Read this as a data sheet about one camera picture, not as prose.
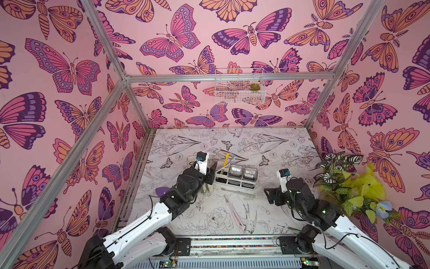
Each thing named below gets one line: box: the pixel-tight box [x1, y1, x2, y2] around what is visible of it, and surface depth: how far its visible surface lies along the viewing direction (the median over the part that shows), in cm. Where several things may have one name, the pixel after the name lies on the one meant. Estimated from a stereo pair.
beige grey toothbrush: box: [220, 187, 256, 198], surface depth 92 cm
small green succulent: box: [248, 82, 261, 91], surface depth 94 cm
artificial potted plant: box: [311, 151, 404, 223], surface depth 69 cm
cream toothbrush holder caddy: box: [214, 164, 259, 189], surface depth 90 cm
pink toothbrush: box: [223, 194, 245, 235], surface depth 84 cm
